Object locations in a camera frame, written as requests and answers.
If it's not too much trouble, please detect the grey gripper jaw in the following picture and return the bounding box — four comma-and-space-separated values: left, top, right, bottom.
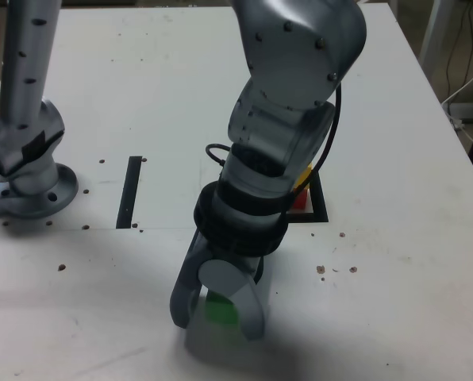
168, 232, 212, 330
197, 257, 268, 343

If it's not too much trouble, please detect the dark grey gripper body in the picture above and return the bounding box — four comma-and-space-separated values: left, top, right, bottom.
206, 247, 268, 286

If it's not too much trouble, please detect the green cube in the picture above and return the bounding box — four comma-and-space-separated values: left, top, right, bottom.
204, 291, 240, 325

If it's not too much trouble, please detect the red cube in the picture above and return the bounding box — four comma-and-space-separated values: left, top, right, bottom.
291, 188, 309, 210

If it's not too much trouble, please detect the yellow cube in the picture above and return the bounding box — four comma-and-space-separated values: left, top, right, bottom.
295, 164, 313, 195

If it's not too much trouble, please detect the black tape square outline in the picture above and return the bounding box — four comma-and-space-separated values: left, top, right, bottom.
286, 172, 329, 224

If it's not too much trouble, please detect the black tape strip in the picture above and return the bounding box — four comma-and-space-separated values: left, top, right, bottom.
115, 156, 143, 230

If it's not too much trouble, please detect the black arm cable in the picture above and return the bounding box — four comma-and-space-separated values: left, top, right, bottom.
205, 85, 343, 223

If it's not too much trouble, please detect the white cable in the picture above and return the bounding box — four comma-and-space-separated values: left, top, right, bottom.
441, 59, 473, 150

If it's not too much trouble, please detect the white metal post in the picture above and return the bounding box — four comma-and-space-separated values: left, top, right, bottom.
418, 0, 448, 68

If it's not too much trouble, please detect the black hanging cable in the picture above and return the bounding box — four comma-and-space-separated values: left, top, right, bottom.
445, 0, 473, 102

